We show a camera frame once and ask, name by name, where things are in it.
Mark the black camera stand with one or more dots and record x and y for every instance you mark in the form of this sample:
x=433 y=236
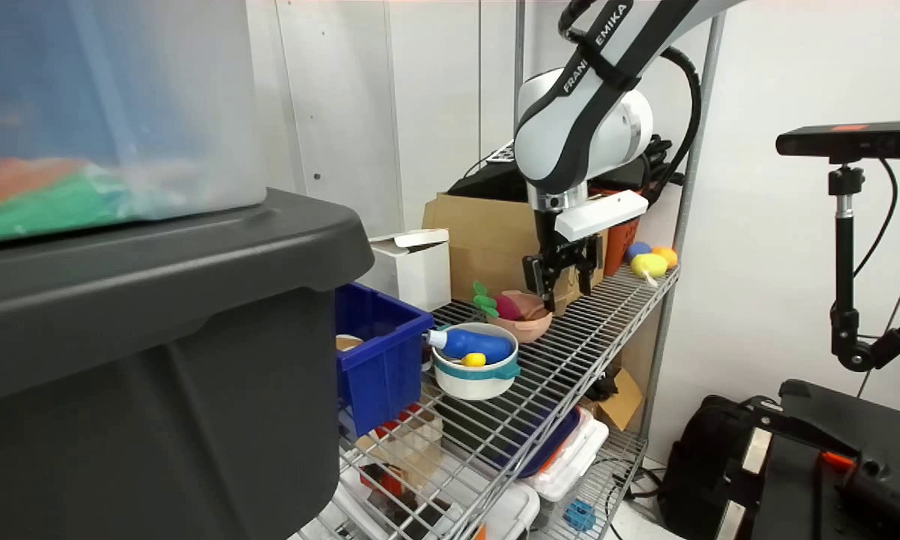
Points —
x=843 y=271

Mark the blue toy detergent bottle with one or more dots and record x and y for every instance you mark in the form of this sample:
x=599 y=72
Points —
x=469 y=342

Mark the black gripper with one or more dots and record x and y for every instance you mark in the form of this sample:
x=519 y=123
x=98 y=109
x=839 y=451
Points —
x=556 y=249

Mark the blue lid storage container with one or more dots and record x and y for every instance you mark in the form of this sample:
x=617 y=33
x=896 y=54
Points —
x=570 y=453

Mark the small yellow toy piece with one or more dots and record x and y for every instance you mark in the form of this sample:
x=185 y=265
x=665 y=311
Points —
x=474 y=357

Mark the blue round disc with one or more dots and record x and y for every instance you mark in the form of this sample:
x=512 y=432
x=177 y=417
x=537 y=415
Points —
x=580 y=513

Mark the peach bowl with ears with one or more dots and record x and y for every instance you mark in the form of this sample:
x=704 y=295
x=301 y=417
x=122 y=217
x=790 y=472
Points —
x=530 y=327

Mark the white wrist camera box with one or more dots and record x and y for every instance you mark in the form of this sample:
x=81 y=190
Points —
x=601 y=213

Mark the blue plastic bin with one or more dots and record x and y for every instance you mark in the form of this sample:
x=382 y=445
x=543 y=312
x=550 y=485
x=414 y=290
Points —
x=379 y=370

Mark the small white box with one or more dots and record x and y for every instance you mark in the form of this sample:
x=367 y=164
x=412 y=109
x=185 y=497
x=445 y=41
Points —
x=414 y=271

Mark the small cardboard box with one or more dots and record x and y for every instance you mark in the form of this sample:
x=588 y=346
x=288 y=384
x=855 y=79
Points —
x=619 y=400

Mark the orange ball toy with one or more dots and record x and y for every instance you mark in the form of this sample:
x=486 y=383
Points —
x=668 y=257

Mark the black case with orange latch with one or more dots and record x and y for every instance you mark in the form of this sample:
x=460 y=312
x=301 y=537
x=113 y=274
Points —
x=849 y=468

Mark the pink plush radish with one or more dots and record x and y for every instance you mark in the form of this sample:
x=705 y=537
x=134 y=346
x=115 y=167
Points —
x=515 y=305

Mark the white bowl with teal rim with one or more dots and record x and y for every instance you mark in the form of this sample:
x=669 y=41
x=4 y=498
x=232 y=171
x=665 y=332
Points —
x=474 y=383

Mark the tan roll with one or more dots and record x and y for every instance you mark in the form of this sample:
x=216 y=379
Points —
x=349 y=342

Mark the large cardboard box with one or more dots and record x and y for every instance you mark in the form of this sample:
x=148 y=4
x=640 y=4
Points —
x=482 y=240

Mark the large grey storage tote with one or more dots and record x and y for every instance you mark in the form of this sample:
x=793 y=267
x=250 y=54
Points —
x=122 y=400

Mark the white plastic storage container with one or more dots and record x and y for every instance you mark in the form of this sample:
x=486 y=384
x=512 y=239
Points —
x=512 y=513

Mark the blue ball toy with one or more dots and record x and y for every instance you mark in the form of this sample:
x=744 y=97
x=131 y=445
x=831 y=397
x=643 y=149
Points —
x=638 y=248

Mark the clear plastic storage bin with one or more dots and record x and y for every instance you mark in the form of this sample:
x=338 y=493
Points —
x=122 y=79

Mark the black stereo camera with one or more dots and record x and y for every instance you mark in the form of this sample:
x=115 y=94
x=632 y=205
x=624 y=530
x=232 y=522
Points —
x=849 y=138

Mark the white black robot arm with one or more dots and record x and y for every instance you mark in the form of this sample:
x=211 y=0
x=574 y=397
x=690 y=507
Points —
x=580 y=120

